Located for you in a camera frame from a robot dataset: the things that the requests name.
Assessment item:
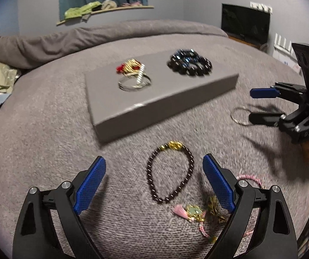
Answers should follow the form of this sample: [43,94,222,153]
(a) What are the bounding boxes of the red and gold bracelet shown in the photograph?
[116,58,145,76]

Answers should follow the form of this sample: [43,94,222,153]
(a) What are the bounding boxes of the green cloth on sill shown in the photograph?
[64,1,102,21]

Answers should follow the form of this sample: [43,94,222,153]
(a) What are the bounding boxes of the beige cloth on sill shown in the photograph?
[101,0,118,10]

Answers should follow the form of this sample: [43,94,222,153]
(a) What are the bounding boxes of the large black bead bracelet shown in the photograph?
[166,49,213,77]

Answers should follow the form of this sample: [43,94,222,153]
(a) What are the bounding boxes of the white bar bracelet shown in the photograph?
[136,63,147,87]

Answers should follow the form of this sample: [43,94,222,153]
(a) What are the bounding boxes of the white wall hooks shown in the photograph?
[250,1,273,14]

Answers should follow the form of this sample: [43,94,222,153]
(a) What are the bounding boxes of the wooden window sill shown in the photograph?
[56,5,154,26]

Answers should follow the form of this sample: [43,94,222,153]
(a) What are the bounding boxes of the grey flat box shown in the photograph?
[85,50,239,144]

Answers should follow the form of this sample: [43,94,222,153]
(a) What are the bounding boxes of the white router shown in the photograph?
[273,33,296,59]

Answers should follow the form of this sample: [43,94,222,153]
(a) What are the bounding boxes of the pink tassel cord bracelet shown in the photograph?
[173,173,265,245]

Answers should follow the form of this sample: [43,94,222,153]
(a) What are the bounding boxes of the thin silver ring bangle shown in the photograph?
[230,106,252,126]

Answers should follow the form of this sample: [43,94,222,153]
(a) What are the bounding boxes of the black television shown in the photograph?
[221,3,270,44]

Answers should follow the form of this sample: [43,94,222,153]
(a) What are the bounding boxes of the small dark bead bracelet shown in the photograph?
[146,140,195,205]

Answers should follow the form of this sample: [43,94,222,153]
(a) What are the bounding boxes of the grey duvet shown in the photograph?
[0,20,228,69]

